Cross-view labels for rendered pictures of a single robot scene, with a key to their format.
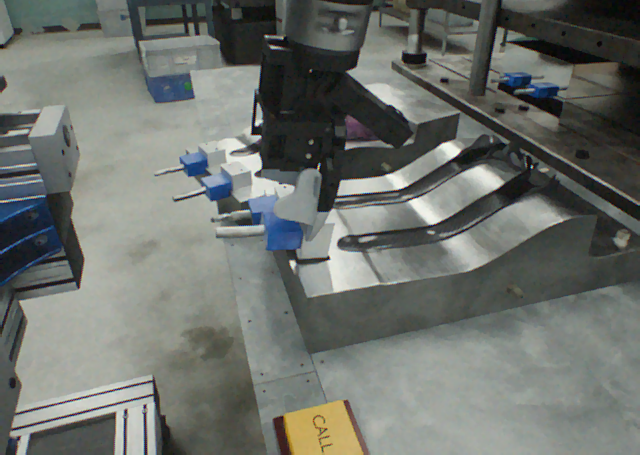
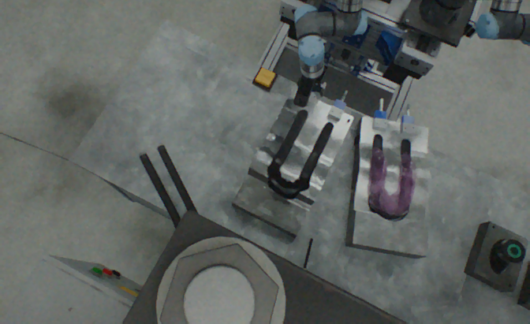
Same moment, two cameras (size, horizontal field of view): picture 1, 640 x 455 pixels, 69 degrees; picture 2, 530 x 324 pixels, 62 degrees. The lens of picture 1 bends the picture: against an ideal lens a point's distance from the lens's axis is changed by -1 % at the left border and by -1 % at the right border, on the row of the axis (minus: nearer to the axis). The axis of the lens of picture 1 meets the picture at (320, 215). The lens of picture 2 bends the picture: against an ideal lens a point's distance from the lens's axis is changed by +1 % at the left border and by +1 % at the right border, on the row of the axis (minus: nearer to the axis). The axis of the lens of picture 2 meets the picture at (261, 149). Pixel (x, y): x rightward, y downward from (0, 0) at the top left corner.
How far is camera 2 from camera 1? 1.55 m
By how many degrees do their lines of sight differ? 69
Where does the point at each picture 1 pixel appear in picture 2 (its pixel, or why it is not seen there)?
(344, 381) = (276, 98)
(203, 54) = not seen: outside the picture
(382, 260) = (290, 115)
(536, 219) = (263, 152)
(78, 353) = (453, 141)
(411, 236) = (294, 135)
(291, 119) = not seen: hidden behind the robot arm
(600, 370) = (227, 150)
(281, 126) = not seen: hidden behind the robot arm
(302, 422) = (270, 75)
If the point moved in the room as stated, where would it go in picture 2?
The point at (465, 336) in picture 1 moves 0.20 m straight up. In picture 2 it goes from (263, 134) to (266, 115)
